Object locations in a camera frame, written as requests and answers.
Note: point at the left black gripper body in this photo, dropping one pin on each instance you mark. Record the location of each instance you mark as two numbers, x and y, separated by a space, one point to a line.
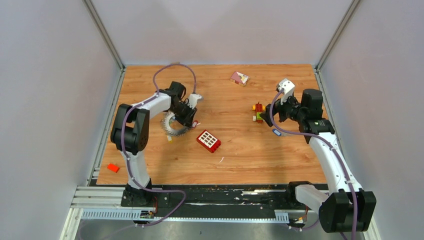
184 113

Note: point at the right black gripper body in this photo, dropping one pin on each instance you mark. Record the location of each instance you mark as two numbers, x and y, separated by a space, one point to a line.
289 109

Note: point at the large metal keyring with rings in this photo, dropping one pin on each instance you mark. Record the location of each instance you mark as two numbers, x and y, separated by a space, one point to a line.
173 128

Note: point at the key with blue tag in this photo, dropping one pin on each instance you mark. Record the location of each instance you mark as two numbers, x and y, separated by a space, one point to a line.
277 132

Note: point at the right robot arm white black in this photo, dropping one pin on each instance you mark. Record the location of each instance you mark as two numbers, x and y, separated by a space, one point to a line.
347 207

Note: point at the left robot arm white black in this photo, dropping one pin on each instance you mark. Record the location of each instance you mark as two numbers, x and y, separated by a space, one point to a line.
130 134

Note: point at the toy brick car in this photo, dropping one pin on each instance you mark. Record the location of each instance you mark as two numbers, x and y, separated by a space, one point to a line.
258 108

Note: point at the red window toy brick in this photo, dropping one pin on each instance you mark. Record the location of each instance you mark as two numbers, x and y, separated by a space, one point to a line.
208 141

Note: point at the playing card box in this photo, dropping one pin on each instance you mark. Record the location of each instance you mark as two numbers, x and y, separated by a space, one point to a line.
239 78

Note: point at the small orange brick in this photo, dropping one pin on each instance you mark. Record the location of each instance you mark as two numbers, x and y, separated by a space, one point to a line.
112 167

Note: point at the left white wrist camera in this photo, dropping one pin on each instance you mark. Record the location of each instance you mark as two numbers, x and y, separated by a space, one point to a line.
193 100

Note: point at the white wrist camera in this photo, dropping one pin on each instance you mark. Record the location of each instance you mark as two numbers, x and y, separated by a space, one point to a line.
286 87
193 100

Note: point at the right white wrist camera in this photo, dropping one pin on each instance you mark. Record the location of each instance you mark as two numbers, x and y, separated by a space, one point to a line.
286 87

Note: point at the right aluminium frame post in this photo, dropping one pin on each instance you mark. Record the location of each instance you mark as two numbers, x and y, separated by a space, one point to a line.
338 33

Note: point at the aluminium frame post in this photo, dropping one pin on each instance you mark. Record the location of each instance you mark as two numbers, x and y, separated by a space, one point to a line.
104 33
338 33

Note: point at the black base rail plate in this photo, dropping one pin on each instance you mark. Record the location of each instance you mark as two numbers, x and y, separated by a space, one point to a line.
206 201

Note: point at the left aluminium frame post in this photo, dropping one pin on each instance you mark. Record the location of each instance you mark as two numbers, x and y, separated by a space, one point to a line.
104 33

